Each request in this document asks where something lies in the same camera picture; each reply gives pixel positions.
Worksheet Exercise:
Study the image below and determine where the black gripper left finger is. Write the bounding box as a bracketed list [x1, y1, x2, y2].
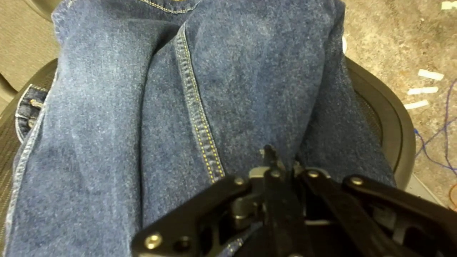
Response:
[131, 144, 283, 257]

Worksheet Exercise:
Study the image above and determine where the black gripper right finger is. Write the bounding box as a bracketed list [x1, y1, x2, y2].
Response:
[285, 162, 457, 257]

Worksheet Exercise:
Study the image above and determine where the blue denim jacket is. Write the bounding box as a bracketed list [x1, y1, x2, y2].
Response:
[5, 0, 398, 257]

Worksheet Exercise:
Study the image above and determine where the thin purple string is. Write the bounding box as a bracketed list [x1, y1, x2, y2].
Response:
[413, 77, 457, 174]

